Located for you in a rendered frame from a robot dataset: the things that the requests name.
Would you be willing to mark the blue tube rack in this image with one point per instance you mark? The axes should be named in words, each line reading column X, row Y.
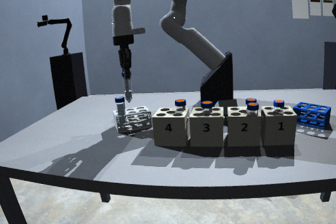
column 313, row 121

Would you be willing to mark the white bucket adapter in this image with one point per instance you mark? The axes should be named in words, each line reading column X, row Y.
column 171, row 127
column 243, row 129
column 278, row 128
column 206, row 130

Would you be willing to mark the white tube rack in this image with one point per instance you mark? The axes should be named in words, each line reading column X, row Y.
column 135, row 124

